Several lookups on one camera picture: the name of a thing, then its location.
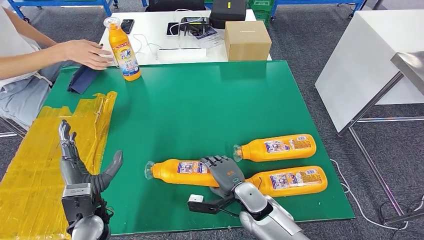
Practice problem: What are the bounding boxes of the person's right hand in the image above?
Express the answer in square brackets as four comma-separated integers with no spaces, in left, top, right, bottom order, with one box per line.
[57,39,114,71]

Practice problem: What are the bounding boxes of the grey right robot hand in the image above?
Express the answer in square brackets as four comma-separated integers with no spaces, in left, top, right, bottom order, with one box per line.
[199,155,246,199]

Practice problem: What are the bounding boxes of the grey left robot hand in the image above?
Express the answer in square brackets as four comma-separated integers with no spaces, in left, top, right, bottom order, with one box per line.
[58,119,124,196]

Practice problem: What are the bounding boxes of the orange detergent bottle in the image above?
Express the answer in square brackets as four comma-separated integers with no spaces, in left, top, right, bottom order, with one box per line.
[246,165,329,198]
[232,134,318,163]
[103,16,142,82]
[144,158,221,188]

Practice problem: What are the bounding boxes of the tablet in dark blue case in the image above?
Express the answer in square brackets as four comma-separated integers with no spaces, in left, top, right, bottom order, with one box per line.
[67,64,100,95]

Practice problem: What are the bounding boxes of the black smartphone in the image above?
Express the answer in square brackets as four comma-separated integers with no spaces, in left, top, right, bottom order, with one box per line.
[165,21,180,37]
[120,18,135,35]

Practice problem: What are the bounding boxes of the blue metal rack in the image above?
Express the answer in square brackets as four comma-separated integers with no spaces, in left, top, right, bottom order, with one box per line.
[7,0,119,19]

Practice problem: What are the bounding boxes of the green table mat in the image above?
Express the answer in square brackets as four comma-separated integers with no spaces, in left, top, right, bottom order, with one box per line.
[43,60,356,236]

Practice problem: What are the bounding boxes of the metal chair legs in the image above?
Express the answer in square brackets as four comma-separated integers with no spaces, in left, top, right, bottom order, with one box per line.
[0,117,27,138]

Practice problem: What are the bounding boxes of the person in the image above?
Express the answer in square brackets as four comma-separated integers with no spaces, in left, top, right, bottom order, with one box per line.
[0,0,80,132]

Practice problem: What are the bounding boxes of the black controller device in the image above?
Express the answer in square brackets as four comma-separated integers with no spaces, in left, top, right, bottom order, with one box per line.
[178,16,211,37]

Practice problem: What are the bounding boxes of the printed paper leaflet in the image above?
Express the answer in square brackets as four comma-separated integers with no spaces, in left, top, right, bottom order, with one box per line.
[193,28,226,49]

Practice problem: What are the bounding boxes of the cardboard box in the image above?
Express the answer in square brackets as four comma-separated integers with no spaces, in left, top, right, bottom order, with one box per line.
[224,20,273,62]

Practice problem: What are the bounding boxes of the black carrying case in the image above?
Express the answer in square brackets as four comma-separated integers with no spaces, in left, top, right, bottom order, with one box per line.
[209,0,248,30]

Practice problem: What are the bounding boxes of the green plastic crate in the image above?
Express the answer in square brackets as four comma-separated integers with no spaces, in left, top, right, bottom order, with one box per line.
[248,0,276,27]

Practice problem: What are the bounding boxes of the large white table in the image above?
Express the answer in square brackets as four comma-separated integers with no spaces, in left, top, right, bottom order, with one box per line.
[314,9,424,133]

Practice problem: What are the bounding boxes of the steel table top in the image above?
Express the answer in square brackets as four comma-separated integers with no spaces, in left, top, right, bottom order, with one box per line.
[390,51,424,95]

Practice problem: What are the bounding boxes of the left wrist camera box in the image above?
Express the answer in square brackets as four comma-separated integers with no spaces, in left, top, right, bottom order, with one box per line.
[61,183,95,224]

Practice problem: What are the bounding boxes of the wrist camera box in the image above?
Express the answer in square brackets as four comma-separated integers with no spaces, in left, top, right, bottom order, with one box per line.
[61,183,95,224]
[187,194,236,216]

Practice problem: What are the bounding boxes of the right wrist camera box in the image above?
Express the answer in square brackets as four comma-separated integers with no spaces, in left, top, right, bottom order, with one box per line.
[187,194,236,216]

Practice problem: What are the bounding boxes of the thin white cable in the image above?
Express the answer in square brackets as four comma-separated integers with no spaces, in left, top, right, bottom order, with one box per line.
[130,33,163,61]

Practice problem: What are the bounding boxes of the white charging cable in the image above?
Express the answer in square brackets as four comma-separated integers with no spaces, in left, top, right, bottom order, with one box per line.
[168,8,204,36]

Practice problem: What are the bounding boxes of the white floor cable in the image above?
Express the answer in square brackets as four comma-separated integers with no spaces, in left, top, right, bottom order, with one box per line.
[330,158,424,231]

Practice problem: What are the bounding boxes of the metal table frame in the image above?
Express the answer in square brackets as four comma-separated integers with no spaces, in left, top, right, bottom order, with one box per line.
[337,72,424,226]

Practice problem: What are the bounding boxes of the black floor cable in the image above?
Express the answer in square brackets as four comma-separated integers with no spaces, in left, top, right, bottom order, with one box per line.
[379,195,424,229]

